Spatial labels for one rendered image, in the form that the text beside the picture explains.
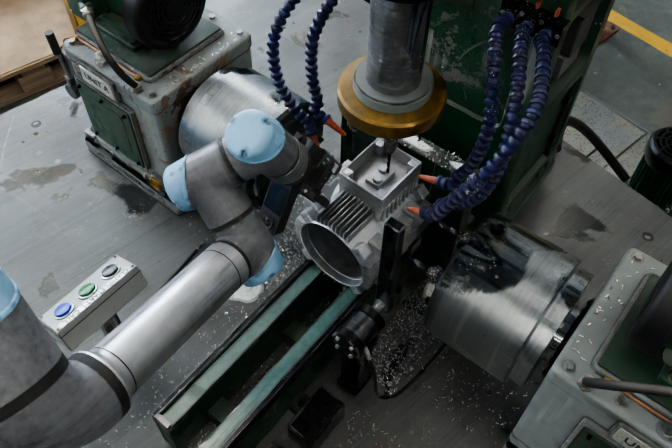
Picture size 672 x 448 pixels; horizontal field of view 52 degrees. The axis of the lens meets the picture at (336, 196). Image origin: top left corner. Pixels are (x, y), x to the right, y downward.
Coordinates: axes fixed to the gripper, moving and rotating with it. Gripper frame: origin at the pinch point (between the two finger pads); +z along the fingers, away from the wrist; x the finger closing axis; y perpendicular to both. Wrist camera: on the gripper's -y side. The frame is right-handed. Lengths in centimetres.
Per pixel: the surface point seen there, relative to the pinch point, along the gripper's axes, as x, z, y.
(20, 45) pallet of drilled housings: 202, 101, -12
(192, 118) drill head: 31.2, -4.0, 0.0
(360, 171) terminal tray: -2.4, 2.3, 9.0
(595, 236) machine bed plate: -41, 50, 29
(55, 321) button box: 19.1, -21.0, -41.0
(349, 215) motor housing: -6.8, -1.6, 0.8
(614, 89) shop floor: -6, 193, 117
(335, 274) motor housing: -6.3, 11.5, -10.1
